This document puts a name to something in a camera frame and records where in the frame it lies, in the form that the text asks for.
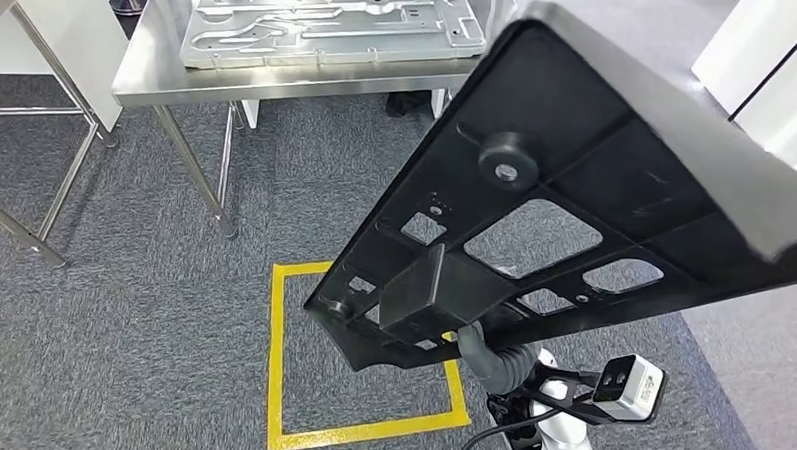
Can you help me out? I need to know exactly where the white panel steel frame table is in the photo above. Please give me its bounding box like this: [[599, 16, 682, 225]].
[[0, 0, 129, 271]]

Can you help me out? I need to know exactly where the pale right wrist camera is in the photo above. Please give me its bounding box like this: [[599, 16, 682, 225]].
[[590, 352, 667, 425]]

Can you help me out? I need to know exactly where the black plastic panel part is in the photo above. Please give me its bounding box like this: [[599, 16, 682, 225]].
[[300, 0, 797, 389]]

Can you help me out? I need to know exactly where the aluminium fixture plate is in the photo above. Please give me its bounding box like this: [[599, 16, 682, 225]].
[[178, 0, 490, 80]]

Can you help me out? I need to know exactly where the stainless steel workbench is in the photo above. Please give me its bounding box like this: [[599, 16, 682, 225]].
[[106, 0, 520, 250]]

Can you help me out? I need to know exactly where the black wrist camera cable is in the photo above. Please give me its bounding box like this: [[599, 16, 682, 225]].
[[453, 404, 566, 450]]

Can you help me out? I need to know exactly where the white cabinet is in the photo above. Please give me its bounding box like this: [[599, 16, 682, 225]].
[[690, 0, 797, 120], [732, 16, 797, 176]]

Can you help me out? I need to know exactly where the yellow floor tape square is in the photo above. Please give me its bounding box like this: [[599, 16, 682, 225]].
[[265, 259, 478, 450]]

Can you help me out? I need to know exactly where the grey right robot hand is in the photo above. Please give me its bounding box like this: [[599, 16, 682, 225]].
[[455, 320, 509, 388]]

